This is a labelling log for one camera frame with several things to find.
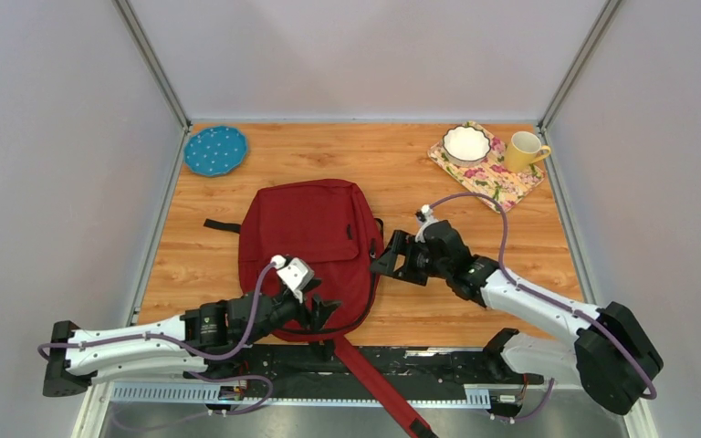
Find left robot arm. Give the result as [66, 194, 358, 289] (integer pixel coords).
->
[38, 287, 342, 398]

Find floral rectangular tray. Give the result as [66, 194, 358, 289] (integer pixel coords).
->
[427, 121, 547, 213]

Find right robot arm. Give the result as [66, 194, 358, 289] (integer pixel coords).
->
[371, 221, 664, 415]

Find red student backpack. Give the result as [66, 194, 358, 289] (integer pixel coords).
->
[204, 179, 434, 437]

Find blue polka dot plate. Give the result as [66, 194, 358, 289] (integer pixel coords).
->
[183, 125, 249, 177]

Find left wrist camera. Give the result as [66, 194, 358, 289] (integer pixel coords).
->
[270, 255, 315, 304]

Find yellow mug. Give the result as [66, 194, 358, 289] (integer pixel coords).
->
[502, 131, 551, 172]

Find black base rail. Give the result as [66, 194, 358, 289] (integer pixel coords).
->
[200, 344, 546, 416]

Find white scalloped bowl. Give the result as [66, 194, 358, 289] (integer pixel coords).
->
[442, 126, 491, 167]

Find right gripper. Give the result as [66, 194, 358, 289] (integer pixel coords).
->
[367, 231, 450, 288]

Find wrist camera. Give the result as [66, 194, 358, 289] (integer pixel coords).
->
[270, 255, 315, 304]
[414, 203, 438, 243]

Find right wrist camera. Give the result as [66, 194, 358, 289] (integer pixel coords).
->
[414, 203, 438, 243]

